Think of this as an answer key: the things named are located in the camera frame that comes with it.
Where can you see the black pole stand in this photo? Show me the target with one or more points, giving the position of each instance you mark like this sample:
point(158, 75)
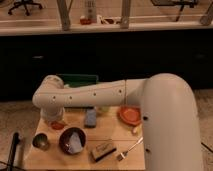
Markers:
point(11, 158)

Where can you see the small metal cup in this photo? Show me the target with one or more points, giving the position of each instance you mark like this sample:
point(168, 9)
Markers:
point(41, 141)

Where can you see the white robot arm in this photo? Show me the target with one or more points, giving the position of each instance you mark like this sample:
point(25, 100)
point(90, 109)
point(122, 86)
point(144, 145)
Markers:
point(171, 133)

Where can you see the orange apple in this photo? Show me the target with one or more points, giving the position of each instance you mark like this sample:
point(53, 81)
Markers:
point(57, 125)

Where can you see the wooden block eraser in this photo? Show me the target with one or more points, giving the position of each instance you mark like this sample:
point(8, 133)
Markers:
point(102, 150)

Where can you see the orange bowl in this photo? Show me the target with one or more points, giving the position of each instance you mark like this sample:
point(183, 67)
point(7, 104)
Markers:
point(129, 115)

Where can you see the dark brown bowl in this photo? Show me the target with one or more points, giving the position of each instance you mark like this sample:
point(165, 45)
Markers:
point(65, 136)

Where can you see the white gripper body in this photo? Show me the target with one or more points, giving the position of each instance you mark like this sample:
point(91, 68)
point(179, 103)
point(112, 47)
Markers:
point(52, 115)

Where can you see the crumpled blue-grey cloth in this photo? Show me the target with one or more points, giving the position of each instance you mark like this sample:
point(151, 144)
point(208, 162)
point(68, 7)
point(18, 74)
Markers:
point(74, 144)

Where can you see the yellow banana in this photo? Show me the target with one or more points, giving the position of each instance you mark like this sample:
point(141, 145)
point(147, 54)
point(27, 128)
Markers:
point(136, 130)

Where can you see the blue sponge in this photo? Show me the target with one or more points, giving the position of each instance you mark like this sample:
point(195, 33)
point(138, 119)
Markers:
point(90, 118)

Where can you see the red object on shelf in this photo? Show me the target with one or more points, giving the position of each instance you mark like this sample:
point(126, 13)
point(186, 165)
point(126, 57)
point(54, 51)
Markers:
point(85, 21)

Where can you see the green plastic tray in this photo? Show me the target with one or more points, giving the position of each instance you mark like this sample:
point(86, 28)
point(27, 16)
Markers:
point(77, 80)

